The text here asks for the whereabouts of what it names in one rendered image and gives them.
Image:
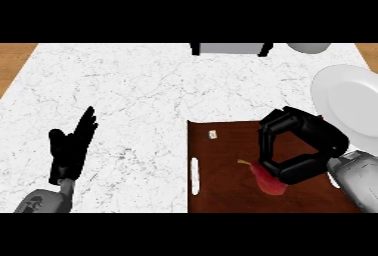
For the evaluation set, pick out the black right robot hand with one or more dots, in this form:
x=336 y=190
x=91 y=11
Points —
x=299 y=146

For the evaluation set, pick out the brown wooden tray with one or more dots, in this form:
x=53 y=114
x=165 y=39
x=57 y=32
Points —
x=230 y=173

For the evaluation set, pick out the white plate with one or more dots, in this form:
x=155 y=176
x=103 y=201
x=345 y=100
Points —
x=350 y=106

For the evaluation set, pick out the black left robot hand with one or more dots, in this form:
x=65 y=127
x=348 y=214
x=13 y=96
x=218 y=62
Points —
x=67 y=150

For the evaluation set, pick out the red pear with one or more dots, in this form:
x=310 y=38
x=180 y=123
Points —
x=267 y=182

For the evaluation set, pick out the grey round object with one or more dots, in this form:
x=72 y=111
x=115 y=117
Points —
x=308 y=47

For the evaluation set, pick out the grey appliance with black legs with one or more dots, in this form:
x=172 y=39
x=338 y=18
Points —
x=230 y=48

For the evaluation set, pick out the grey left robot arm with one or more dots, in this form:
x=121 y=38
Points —
x=47 y=199

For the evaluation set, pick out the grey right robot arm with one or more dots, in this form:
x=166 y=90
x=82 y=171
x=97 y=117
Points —
x=354 y=181

